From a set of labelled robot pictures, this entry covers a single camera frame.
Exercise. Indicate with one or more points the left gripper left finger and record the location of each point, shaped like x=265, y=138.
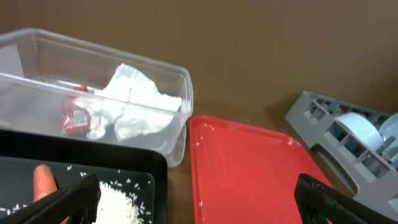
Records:
x=76, y=204

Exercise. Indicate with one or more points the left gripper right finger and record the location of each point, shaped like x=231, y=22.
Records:
x=319, y=203

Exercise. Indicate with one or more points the white rice pile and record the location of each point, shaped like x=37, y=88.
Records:
x=127, y=196

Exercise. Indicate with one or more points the orange carrot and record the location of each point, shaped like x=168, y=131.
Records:
x=43, y=182

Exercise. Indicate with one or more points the red snack wrapper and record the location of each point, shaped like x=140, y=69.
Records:
x=77, y=120

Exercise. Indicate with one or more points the light blue bowl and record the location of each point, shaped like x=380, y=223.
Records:
x=362, y=129

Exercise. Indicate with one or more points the light blue plate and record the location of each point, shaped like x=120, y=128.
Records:
x=389, y=128

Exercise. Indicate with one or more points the white napkin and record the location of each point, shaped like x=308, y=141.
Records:
x=128, y=103

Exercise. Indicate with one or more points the grey dishwasher rack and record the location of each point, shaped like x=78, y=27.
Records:
x=369, y=174

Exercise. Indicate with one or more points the black plastic tray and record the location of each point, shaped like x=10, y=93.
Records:
x=17, y=146

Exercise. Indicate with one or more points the red serving tray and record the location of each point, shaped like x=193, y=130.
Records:
x=245, y=174

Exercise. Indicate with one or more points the clear plastic bin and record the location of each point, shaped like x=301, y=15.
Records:
x=40, y=68

